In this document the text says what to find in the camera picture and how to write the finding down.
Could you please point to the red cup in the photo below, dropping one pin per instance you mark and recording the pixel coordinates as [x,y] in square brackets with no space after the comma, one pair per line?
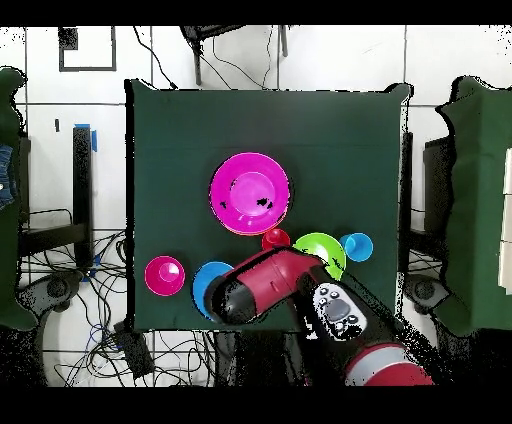
[275,239]

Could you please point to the green side table cloth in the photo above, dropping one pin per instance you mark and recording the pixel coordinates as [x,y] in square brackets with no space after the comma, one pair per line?
[476,200]
[8,260]

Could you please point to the blue cup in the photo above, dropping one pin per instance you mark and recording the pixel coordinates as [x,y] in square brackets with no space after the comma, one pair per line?
[356,247]

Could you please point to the white box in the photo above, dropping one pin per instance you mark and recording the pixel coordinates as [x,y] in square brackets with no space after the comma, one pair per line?
[507,224]

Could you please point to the black power strip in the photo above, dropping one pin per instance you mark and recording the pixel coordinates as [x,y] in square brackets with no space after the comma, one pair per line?
[134,352]

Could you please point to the green bowl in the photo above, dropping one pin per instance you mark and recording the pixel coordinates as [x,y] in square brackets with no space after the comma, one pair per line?
[324,248]

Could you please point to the small pink-red bowl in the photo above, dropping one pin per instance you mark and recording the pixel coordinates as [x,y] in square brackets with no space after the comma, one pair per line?
[164,276]

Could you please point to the black swivel chair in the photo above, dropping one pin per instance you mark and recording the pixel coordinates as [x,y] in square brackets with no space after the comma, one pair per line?
[56,288]
[424,290]

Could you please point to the blue tape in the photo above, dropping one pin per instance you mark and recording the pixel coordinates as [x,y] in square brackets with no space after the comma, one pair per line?
[94,140]

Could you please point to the black table frame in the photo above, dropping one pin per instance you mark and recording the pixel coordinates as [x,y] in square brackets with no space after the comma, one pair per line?
[82,180]

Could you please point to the blue denim fabric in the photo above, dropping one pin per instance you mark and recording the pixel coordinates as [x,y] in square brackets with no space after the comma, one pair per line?
[6,176]

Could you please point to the orange bowl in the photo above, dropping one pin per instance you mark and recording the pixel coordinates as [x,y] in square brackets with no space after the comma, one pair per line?
[250,234]

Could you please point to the large pink bowl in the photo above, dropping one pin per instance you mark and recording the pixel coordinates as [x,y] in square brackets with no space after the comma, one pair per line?
[250,192]

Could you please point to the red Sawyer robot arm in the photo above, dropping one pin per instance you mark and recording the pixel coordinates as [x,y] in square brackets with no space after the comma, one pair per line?
[276,276]

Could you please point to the dark green tablecloth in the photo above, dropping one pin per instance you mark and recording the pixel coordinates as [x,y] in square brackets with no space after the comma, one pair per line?
[340,160]

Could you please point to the blue bowl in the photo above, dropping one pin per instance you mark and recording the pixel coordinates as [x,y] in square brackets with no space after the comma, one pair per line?
[206,280]

